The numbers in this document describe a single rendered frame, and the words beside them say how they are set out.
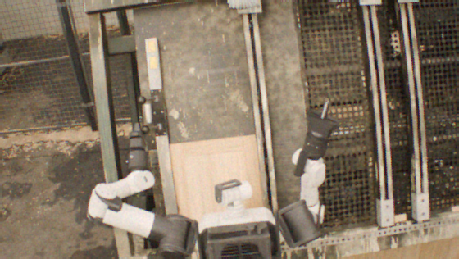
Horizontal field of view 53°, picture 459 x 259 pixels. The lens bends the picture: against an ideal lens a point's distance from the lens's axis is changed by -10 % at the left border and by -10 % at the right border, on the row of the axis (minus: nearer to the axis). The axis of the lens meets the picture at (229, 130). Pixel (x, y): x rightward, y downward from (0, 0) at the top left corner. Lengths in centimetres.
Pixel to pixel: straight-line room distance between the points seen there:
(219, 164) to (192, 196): 18
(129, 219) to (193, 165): 58
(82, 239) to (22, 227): 57
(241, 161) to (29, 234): 223
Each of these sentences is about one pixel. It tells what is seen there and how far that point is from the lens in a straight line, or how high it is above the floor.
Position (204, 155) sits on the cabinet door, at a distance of 220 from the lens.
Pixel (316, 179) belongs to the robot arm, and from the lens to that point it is 188.
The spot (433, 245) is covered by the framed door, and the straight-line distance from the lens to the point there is 292.
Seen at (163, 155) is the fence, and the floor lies 129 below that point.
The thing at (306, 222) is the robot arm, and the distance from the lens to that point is 175.
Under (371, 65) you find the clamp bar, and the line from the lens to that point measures 222.
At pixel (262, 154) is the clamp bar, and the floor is 127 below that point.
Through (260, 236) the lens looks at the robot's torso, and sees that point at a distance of 160.
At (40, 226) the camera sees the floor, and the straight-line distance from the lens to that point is 403.
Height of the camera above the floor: 259
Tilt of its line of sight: 35 degrees down
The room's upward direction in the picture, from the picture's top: 6 degrees counter-clockwise
